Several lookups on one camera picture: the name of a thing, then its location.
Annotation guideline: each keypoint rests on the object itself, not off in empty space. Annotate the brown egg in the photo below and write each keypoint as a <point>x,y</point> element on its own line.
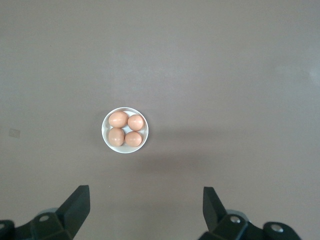
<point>135,122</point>
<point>118,119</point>
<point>133,139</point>
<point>116,136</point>

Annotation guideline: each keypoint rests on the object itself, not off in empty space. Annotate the white round bowl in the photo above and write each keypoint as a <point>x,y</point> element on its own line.
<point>125,150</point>

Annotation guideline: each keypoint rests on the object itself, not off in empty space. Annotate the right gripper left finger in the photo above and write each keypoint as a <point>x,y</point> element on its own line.
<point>72,215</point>

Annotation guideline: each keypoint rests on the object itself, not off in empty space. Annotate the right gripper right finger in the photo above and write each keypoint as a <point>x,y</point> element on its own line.
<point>215,217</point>

